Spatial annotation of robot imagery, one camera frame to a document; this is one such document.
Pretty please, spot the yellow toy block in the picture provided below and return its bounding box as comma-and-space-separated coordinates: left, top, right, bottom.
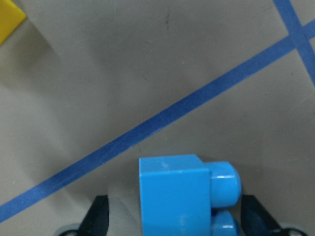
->
0, 0, 27, 44

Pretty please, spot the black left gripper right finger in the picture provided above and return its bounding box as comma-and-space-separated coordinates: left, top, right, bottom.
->
241, 195, 282, 236

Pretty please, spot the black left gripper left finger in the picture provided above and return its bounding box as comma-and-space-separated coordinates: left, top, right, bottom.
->
78, 195, 109, 236

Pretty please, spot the blue toy block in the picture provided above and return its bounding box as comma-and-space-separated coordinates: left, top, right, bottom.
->
139, 154, 242, 236

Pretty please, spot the brown paper table cover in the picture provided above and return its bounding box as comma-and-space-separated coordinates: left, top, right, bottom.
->
0, 0, 315, 236

